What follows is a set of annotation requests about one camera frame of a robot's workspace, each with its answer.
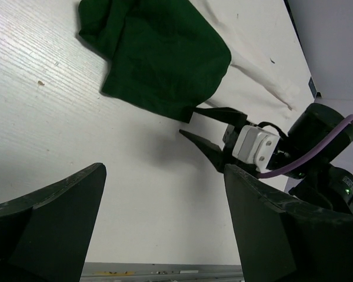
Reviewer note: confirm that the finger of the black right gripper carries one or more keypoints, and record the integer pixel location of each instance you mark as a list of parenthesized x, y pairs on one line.
[(226, 115), (212, 152)]

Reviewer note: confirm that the aluminium table frame rail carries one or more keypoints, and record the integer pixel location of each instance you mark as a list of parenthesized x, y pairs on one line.
[(160, 272)]

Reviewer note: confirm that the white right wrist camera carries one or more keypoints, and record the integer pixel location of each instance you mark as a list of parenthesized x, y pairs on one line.
[(255, 146)]

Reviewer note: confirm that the blue right corner label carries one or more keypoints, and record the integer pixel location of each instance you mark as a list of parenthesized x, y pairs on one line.
[(312, 87)]

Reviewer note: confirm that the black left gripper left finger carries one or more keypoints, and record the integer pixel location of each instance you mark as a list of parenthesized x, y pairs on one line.
[(45, 234)]

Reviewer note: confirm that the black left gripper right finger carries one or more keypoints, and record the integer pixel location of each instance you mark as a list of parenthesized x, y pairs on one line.
[(282, 238)]

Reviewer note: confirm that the white green-sleeved t-shirt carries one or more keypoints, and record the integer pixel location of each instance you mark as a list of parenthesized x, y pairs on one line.
[(168, 57)]

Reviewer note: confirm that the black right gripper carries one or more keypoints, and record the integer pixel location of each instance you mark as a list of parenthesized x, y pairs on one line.
[(313, 141)]

